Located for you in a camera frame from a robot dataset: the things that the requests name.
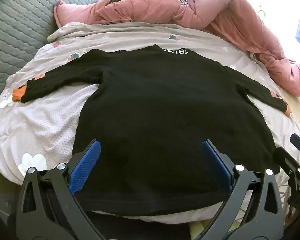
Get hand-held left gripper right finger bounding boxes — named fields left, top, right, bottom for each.
left=201, top=139, right=284, bottom=240

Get black t-shirt orange print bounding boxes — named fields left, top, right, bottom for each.
left=12, top=44, right=290, bottom=217

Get pink duvet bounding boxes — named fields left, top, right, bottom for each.
left=53, top=0, right=300, bottom=97

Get mauve printed blanket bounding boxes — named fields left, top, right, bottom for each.
left=0, top=21, right=300, bottom=230

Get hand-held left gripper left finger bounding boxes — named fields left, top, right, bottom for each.
left=16, top=139, right=102, bottom=240

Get grey quilted headboard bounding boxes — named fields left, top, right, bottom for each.
left=0, top=0, right=110, bottom=108

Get black pants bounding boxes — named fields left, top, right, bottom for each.
left=90, top=212, right=194, bottom=240

